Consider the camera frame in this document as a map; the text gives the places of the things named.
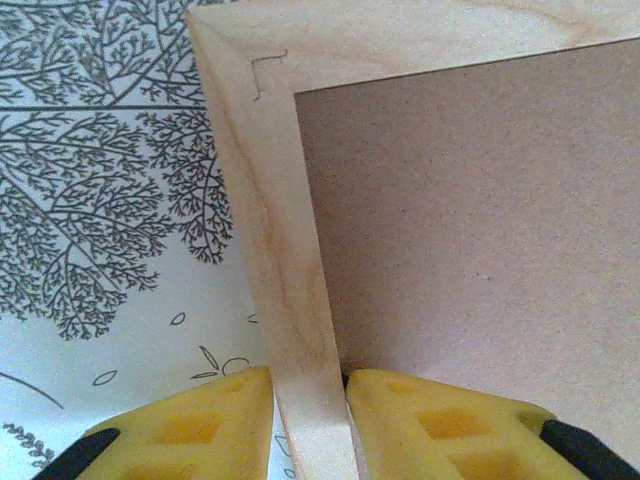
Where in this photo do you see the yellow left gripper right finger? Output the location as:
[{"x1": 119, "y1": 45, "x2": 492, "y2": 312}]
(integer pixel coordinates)
[{"x1": 344, "y1": 368, "x2": 639, "y2": 480}]

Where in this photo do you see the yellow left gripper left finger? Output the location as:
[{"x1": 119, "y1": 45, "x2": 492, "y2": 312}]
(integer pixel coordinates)
[{"x1": 29, "y1": 365, "x2": 276, "y2": 480}]

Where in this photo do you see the brown fibreboard backing board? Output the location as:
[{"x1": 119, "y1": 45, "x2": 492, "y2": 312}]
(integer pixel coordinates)
[{"x1": 292, "y1": 37, "x2": 640, "y2": 451}]

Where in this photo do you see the light wooden picture frame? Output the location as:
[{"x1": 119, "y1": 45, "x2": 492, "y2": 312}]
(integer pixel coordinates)
[{"x1": 185, "y1": 0, "x2": 640, "y2": 480}]

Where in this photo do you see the floral print tablecloth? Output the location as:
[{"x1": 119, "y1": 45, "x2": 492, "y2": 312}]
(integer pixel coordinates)
[{"x1": 0, "y1": 0, "x2": 299, "y2": 480}]

